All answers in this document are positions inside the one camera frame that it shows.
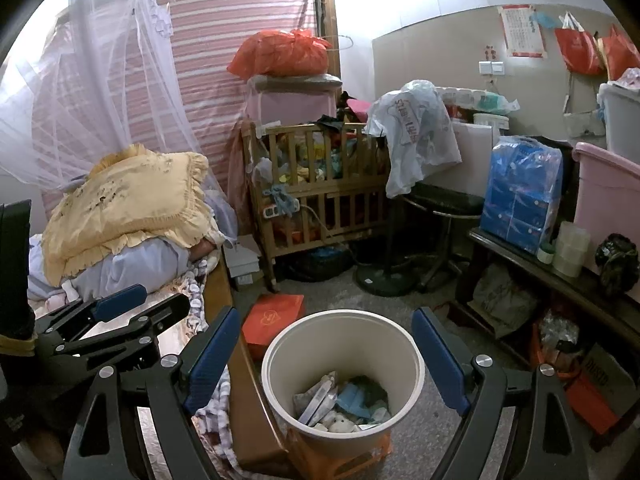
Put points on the red tote bag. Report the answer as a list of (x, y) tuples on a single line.
[(620, 52), (577, 47)]

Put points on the wooden crib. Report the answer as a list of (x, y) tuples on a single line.
[(320, 195)]

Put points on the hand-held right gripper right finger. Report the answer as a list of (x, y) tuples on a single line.
[(440, 360)]

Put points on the beige bag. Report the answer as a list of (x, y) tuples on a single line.
[(500, 300)]

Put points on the pink cushion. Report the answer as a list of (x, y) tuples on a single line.
[(202, 247)]

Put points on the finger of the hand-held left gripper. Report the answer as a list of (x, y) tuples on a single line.
[(150, 317), (120, 300)]

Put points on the pink rolled towel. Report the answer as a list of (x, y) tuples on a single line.
[(55, 302)]

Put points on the wooden window frame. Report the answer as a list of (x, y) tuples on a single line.
[(332, 25)]

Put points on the white printed plastic bag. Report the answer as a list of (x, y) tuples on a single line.
[(415, 135)]

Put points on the pink plastic tub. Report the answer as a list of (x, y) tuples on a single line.
[(610, 200)]

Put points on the pink box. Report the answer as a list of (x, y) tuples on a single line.
[(290, 107)]

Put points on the stack of clear containers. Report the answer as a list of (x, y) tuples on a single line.
[(570, 250)]

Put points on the white mosquito net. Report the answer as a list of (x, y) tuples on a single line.
[(60, 85)]

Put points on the brown cardboard box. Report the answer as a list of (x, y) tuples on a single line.
[(605, 375)]

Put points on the red plastic bag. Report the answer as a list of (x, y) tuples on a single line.
[(280, 52)]

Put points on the clear hanging bag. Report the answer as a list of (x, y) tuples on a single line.
[(580, 120)]

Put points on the white cardboard box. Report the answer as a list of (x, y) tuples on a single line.
[(245, 260)]

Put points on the pack of paper rolls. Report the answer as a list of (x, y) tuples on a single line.
[(475, 97)]

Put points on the white carton green stripes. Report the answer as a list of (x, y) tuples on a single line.
[(312, 400)]

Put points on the brown white patterned blanket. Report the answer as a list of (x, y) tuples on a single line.
[(200, 310)]

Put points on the white round bin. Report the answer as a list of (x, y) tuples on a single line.
[(280, 360)]

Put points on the grey padded board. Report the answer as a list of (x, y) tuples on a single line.
[(295, 82)]

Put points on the white light switch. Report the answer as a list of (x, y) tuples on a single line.
[(491, 67)]

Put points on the blue-grey knotted cloth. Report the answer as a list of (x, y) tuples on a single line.
[(285, 197)]

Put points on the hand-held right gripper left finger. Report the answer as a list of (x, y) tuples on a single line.
[(210, 360)]

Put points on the red gift box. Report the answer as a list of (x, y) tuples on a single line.
[(272, 322)]

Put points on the pink tasselled bedspread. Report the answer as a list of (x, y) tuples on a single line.
[(150, 435)]

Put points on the pink striped curtain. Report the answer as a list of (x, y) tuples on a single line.
[(225, 60)]

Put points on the white power strip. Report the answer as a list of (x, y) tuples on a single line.
[(272, 210)]

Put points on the white storage box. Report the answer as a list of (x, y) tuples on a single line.
[(620, 110)]

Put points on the black stool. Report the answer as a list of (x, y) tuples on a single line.
[(445, 205)]

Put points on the grey-blue fleece blanket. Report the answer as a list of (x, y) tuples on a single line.
[(135, 270)]

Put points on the orange box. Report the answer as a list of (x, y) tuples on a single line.
[(590, 400)]

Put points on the dark wooden bench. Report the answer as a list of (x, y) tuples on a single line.
[(550, 285)]

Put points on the wooden bed frame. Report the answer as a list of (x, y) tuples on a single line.
[(250, 410)]

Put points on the yellow frilled pillow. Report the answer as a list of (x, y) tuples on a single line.
[(125, 210)]

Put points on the white bucket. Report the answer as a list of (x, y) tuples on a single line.
[(490, 120)]

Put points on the blue tissue pack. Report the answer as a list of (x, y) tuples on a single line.
[(520, 195)]

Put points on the dark camouflage bag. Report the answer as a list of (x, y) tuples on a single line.
[(617, 265)]

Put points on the red wall calendar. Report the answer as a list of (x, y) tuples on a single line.
[(522, 30)]

